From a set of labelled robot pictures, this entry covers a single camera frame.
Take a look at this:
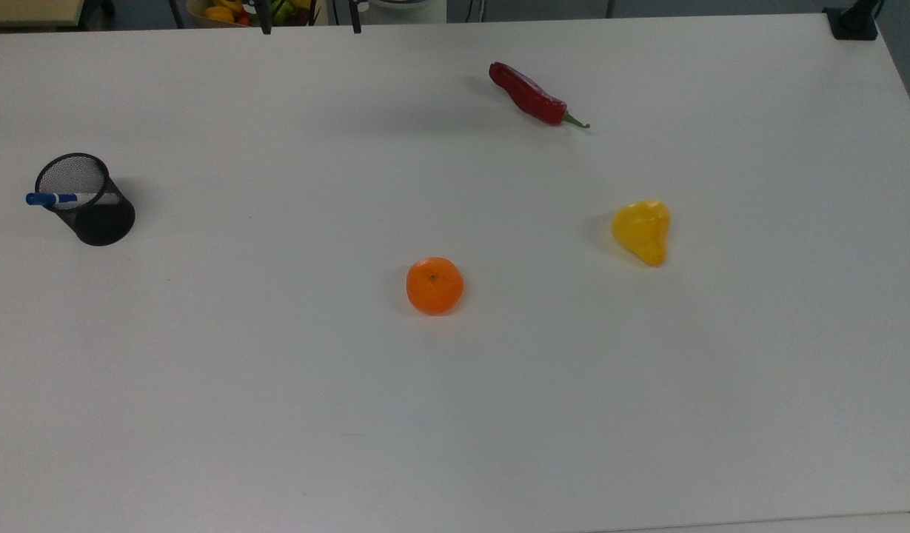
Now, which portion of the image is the blue white marker pen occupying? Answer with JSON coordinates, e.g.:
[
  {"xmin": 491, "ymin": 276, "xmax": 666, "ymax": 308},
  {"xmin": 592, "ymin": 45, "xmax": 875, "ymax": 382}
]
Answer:
[{"xmin": 25, "ymin": 192, "xmax": 120, "ymax": 207}]

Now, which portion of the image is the black mesh pen cup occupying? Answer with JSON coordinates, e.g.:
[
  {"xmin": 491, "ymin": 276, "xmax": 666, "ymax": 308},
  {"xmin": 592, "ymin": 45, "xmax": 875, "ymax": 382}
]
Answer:
[{"xmin": 34, "ymin": 152, "xmax": 136, "ymax": 247}]

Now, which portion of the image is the bowl of toy fruit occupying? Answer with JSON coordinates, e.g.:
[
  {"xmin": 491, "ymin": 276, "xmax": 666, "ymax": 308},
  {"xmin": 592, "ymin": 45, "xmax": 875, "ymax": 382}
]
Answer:
[{"xmin": 186, "ymin": 0, "xmax": 319, "ymax": 29}]

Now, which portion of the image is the red chili pepper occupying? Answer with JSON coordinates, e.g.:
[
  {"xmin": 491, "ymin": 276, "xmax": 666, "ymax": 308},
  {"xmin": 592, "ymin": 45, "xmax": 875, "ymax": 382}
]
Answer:
[{"xmin": 488, "ymin": 61, "xmax": 591, "ymax": 130}]

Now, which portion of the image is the wooden table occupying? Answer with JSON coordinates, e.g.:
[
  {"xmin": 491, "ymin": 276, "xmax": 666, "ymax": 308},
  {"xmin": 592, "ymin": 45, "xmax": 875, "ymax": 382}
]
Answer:
[{"xmin": 0, "ymin": 0, "xmax": 87, "ymax": 29}]

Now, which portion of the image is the orange mandarin fruit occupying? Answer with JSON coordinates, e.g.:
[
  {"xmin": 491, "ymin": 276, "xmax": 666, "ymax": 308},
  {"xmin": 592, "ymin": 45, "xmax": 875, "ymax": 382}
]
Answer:
[{"xmin": 406, "ymin": 257, "xmax": 464, "ymax": 316}]

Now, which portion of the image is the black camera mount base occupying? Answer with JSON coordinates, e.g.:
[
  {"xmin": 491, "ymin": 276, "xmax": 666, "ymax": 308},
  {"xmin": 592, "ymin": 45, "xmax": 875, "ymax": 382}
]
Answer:
[{"xmin": 823, "ymin": 0, "xmax": 883, "ymax": 41}]

